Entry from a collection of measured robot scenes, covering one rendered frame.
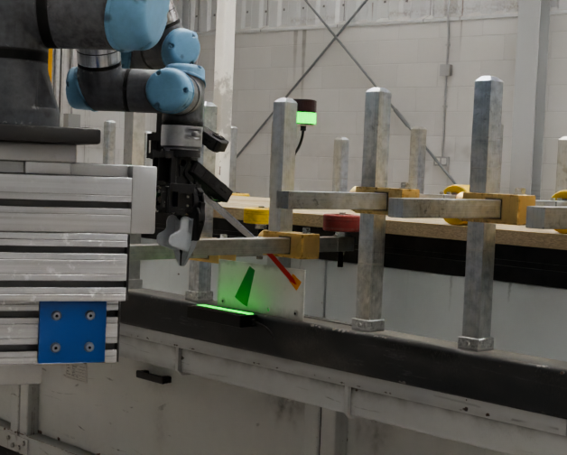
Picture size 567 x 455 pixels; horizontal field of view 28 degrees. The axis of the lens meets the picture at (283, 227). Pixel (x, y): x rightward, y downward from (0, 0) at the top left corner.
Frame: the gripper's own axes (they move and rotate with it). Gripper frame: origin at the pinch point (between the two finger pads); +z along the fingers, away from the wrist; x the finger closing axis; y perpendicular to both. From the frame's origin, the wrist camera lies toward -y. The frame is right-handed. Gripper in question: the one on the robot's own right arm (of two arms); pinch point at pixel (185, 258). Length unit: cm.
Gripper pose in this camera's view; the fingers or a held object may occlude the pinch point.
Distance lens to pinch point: 209.7
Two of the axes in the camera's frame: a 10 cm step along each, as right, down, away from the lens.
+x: 6.9, 0.6, -7.2
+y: -7.2, -0.1, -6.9
